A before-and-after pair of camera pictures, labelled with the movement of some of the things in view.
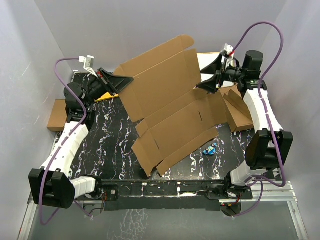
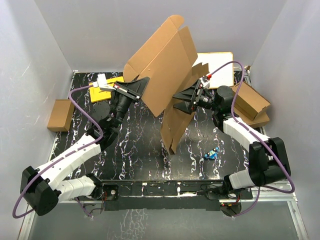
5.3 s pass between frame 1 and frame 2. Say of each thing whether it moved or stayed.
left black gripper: moved
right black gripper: moved
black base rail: stayed
